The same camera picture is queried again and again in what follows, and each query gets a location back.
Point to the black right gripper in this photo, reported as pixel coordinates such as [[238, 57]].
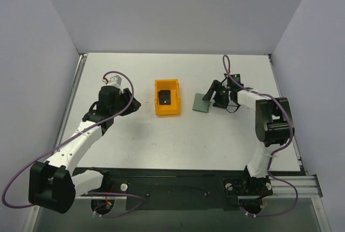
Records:
[[220, 95]]

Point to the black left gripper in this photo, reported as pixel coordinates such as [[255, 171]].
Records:
[[129, 100]]

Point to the black credit card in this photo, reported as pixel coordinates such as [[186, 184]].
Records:
[[164, 97]]

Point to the yellow plastic bin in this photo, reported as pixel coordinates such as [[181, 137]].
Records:
[[168, 110]]

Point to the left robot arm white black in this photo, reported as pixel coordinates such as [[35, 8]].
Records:
[[52, 183]]

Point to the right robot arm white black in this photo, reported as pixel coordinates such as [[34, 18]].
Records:
[[273, 127]]

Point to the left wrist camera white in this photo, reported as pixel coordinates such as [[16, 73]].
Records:
[[114, 81]]

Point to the aluminium rail frame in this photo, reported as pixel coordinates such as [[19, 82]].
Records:
[[294, 186]]

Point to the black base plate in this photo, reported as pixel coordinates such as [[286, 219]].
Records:
[[187, 189]]

